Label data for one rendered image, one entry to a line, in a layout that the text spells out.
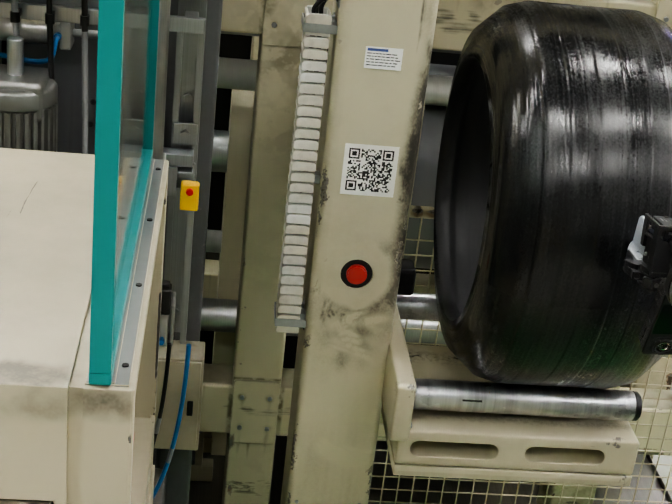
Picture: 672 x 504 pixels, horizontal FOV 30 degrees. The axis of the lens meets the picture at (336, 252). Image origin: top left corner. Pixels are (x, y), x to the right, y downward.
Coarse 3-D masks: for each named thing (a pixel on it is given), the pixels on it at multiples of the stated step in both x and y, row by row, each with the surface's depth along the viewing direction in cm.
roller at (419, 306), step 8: (400, 296) 206; (408, 296) 206; (416, 296) 207; (424, 296) 207; (432, 296) 207; (400, 304) 206; (408, 304) 206; (416, 304) 206; (424, 304) 206; (432, 304) 206; (400, 312) 206; (408, 312) 206; (416, 312) 206; (424, 312) 206; (432, 312) 206; (432, 320) 208
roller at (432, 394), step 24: (432, 384) 181; (456, 384) 182; (480, 384) 182; (504, 384) 183; (432, 408) 182; (456, 408) 182; (480, 408) 182; (504, 408) 182; (528, 408) 182; (552, 408) 183; (576, 408) 183; (600, 408) 183; (624, 408) 184
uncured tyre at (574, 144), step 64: (512, 64) 165; (576, 64) 163; (640, 64) 164; (448, 128) 201; (512, 128) 161; (576, 128) 159; (640, 128) 160; (448, 192) 204; (512, 192) 160; (576, 192) 158; (640, 192) 159; (448, 256) 201; (512, 256) 161; (576, 256) 159; (448, 320) 186; (512, 320) 165; (576, 320) 164; (640, 320) 164; (576, 384) 179
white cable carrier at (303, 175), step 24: (336, 24) 167; (312, 48) 167; (312, 72) 168; (312, 96) 169; (312, 120) 171; (312, 144) 172; (312, 168) 174; (288, 192) 176; (312, 192) 175; (288, 216) 176; (288, 240) 178; (288, 264) 180; (288, 288) 181; (288, 312) 183
